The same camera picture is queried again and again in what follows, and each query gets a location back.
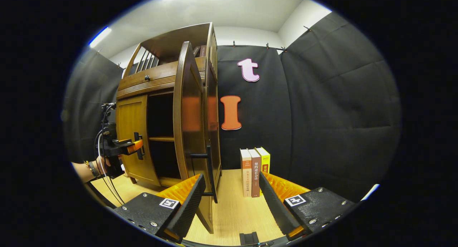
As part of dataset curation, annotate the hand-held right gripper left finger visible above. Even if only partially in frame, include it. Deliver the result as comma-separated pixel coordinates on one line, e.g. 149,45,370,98
113,173,207,244

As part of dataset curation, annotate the brown spine book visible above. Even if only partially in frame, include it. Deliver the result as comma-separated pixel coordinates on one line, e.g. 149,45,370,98
248,149,262,198

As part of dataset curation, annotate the black cable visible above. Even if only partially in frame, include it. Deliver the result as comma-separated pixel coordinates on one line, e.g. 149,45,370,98
94,104,126,205

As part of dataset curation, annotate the dark wrist bracelet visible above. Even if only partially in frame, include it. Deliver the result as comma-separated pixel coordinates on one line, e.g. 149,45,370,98
84,160,101,179

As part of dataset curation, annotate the wooden drawer with black knob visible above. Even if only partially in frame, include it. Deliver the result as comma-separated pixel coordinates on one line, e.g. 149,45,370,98
117,57,207,93

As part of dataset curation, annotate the yellow book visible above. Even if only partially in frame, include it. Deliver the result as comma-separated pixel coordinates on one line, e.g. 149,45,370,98
255,147,271,174

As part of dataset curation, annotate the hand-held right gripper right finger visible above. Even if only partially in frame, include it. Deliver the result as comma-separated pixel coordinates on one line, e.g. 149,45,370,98
258,171,358,242

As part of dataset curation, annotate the white cable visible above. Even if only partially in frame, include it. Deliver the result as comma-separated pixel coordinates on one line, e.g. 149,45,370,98
97,107,125,205

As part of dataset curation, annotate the wooden double-door shoe cabinet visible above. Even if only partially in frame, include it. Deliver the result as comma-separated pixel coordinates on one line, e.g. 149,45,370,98
115,22,222,190

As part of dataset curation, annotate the small ceiling light panel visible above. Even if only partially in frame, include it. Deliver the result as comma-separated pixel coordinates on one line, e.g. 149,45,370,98
89,26,112,49

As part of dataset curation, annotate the black backdrop cloth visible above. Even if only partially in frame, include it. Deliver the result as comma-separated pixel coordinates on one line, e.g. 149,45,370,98
63,11,402,203

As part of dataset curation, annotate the wooden shoe cabinet door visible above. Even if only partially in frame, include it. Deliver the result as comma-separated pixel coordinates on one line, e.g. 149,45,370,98
115,95,161,187
173,41,219,234

